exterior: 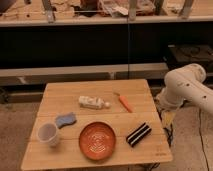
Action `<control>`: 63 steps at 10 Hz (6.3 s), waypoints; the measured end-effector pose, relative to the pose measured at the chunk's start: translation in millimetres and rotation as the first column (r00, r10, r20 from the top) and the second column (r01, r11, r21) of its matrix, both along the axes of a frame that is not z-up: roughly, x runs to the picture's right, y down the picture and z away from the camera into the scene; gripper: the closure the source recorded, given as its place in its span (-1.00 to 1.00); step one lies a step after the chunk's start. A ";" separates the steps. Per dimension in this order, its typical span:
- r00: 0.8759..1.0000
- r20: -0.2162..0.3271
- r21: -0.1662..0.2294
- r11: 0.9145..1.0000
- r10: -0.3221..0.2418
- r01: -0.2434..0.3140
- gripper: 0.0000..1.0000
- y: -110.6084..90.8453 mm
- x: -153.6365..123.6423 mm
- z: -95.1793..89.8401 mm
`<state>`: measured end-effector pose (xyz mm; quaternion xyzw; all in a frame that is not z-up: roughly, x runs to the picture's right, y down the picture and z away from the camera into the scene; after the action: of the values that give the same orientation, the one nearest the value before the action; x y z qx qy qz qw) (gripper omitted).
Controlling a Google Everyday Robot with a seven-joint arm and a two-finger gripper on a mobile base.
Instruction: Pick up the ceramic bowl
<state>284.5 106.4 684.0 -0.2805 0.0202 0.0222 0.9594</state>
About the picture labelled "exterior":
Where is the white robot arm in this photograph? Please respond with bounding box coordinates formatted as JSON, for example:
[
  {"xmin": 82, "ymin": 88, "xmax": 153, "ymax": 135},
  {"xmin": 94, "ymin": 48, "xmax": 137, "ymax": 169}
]
[{"xmin": 157, "ymin": 63, "xmax": 213, "ymax": 115}]

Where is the blue sponge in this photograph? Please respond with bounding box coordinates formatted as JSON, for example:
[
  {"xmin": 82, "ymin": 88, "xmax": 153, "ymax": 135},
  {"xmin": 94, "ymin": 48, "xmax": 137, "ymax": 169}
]
[{"xmin": 55, "ymin": 113, "xmax": 77, "ymax": 129}]

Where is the orange carrot toy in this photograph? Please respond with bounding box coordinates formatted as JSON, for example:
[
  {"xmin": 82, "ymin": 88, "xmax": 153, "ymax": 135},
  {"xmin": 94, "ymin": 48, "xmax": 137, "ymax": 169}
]
[{"xmin": 114, "ymin": 92, "xmax": 133, "ymax": 113}]

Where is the white tube bottle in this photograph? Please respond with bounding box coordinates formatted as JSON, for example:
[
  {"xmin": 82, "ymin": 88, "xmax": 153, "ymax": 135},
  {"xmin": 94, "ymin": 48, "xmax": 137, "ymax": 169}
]
[{"xmin": 78, "ymin": 96, "xmax": 110, "ymax": 110}]

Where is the wooden table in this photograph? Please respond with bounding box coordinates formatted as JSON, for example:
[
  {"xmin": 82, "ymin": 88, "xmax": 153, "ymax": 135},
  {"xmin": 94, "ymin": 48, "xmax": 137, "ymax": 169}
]
[{"xmin": 21, "ymin": 79, "xmax": 172, "ymax": 171}]

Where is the clear plastic cup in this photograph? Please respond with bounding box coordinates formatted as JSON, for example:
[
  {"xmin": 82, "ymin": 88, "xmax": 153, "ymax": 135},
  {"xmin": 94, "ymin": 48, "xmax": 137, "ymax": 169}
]
[{"xmin": 37, "ymin": 123, "xmax": 60, "ymax": 147}]

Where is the black white striped block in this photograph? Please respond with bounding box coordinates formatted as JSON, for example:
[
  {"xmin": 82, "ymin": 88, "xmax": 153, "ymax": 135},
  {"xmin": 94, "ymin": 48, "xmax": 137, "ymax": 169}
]
[{"xmin": 126, "ymin": 123, "xmax": 152, "ymax": 147}]

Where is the black box on shelf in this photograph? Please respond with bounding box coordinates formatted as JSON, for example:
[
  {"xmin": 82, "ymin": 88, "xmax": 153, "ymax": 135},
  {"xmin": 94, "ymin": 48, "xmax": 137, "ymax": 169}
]
[{"xmin": 164, "ymin": 45, "xmax": 213, "ymax": 73}]

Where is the orange ceramic bowl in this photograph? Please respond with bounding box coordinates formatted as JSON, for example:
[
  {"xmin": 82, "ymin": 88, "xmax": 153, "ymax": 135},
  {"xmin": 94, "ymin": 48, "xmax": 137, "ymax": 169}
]
[{"xmin": 79, "ymin": 122, "xmax": 116, "ymax": 161}]

